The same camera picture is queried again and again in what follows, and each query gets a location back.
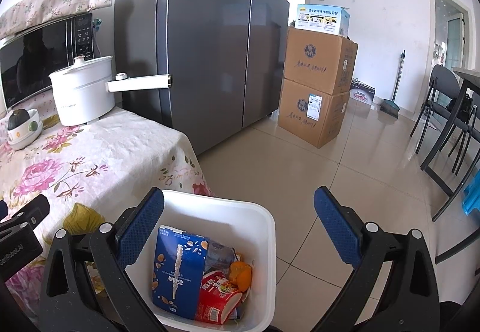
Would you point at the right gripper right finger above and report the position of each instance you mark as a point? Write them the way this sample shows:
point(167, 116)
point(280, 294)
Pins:
point(410, 297)

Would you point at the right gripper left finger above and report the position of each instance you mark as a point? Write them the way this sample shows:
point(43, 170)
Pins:
point(68, 301)

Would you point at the blue cracker box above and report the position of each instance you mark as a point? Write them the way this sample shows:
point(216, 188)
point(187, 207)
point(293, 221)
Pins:
point(179, 262)

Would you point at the red instant noodle cup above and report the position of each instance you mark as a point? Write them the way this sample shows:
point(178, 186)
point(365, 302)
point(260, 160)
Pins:
point(218, 297)

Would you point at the clear crushed plastic bottle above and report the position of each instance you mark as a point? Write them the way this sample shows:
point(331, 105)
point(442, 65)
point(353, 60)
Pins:
point(219, 257)

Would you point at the orange peel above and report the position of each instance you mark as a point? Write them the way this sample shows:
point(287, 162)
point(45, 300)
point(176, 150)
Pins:
point(240, 273)

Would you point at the white trash bin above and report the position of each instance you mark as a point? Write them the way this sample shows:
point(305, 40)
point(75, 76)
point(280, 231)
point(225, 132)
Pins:
point(247, 227)

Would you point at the floral tablecloth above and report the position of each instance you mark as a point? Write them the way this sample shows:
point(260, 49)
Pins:
point(89, 174)

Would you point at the blue plastic stool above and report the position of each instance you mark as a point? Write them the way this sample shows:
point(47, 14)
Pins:
point(471, 200)

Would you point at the dark green squash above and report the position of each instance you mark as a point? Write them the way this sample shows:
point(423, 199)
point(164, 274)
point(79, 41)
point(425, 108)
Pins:
point(17, 118)

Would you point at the white electric cooking pot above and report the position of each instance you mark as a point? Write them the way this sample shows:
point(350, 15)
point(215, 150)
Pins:
point(84, 91)

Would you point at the black microwave oven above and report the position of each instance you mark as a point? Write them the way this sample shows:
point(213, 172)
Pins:
point(29, 58)

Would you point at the black dining chair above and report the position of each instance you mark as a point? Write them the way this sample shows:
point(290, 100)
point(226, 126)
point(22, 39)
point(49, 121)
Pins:
point(442, 94)

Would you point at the lower cardboard box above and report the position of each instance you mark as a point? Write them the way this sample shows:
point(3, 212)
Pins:
point(311, 115)

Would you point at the cardboard box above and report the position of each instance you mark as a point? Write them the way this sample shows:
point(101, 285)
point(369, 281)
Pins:
point(311, 115)
point(320, 61)

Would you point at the upper cardboard box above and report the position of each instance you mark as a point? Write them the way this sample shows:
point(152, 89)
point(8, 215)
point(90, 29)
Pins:
point(320, 61)

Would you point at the floral cloth microwave cover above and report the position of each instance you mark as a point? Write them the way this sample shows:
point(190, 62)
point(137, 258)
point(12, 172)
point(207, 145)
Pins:
point(30, 13)

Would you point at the blue white appliance box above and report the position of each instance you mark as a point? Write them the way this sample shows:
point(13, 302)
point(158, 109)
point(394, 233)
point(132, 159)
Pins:
point(326, 19)

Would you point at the grey refrigerator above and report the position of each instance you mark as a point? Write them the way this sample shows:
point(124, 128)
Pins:
point(225, 60)

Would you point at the white ceramic bowl green handle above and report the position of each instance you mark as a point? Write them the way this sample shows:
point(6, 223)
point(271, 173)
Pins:
point(27, 133)

